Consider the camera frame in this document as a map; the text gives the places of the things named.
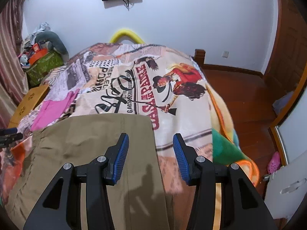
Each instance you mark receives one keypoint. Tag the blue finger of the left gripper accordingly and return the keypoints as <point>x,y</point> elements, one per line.
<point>5,141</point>
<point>9,131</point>

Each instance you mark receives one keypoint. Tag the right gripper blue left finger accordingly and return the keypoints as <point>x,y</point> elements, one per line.
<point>59,206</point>

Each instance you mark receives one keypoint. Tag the crumpled white clothes pile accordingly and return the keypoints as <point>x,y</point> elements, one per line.
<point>43,27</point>

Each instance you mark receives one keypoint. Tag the olive green pants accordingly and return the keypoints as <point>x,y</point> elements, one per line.
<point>137,201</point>

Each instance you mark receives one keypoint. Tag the wall power socket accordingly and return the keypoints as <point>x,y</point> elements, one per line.
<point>225,54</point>

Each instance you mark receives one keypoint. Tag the green fabric storage box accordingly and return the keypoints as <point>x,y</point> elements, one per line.
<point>42,67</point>

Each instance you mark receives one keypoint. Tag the pink slipper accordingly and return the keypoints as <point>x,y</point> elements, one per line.
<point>274,164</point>

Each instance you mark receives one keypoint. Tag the wooden bed post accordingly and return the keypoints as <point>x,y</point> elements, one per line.
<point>199,57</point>

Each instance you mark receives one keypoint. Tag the yellow foam tube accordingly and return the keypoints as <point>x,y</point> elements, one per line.
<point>126,34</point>

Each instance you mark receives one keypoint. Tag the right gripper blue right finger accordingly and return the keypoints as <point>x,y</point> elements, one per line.
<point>242,206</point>

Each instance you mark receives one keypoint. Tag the orange box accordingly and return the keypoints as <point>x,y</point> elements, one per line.
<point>38,55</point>

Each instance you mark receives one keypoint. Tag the wooden door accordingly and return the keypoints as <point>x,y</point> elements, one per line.
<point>288,59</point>

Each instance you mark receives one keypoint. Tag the pink folded garment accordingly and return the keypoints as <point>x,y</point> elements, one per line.
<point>52,110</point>

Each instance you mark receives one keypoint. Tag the striped red gold curtain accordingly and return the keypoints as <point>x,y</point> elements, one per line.
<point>14,83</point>

